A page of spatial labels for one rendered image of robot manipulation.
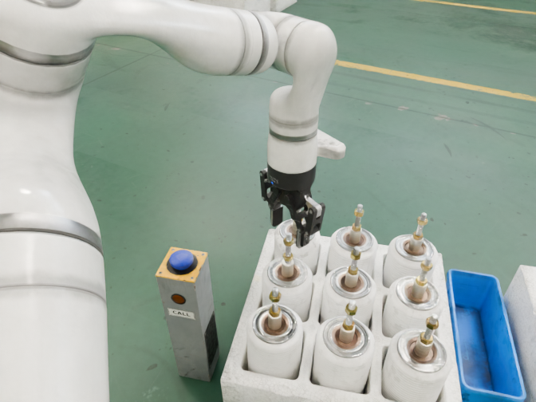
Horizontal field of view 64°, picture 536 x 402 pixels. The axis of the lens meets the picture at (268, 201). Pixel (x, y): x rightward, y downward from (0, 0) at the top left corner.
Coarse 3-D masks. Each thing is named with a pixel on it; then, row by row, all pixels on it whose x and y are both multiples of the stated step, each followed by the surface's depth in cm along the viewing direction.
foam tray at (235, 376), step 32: (320, 256) 94; (384, 256) 96; (256, 288) 87; (320, 288) 87; (384, 288) 87; (448, 320) 81; (384, 352) 78; (224, 384) 72; (256, 384) 71; (288, 384) 71; (448, 384) 71
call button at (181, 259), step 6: (174, 252) 74; (180, 252) 74; (186, 252) 74; (174, 258) 73; (180, 258) 73; (186, 258) 73; (192, 258) 73; (174, 264) 72; (180, 264) 72; (186, 264) 72
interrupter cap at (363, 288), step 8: (336, 272) 81; (344, 272) 81; (360, 272) 81; (336, 280) 79; (344, 280) 80; (360, 280) 79; (368, 280) 79; (336, 288) 78; (344, 288) 78; (352, 288) 78; (360, 288) 78; (368, 288) 78; (344, 296) 76; (352, 296) 76; (360, 296) 76
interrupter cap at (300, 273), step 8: (272, 264) 82; (280, 264) 82; (296, 264) 82; (304, 264) 82; (272, 272) 81; (280, 272) 81; (296, 272) 81; (304, 272) 81; (272, 280) 79; (280, 280) 79; (288, 280) 79; (296, 280) 79; (304, 280) 79; (288, 288) 78
